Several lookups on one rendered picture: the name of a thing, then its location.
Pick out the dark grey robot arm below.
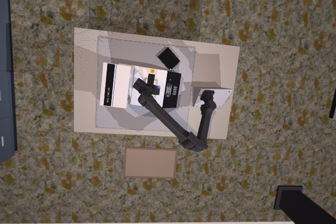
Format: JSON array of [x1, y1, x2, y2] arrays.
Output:
[[133, 73, 216, 152]]

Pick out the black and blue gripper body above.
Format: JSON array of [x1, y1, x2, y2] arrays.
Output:
[[153, 86, 160, 95]]

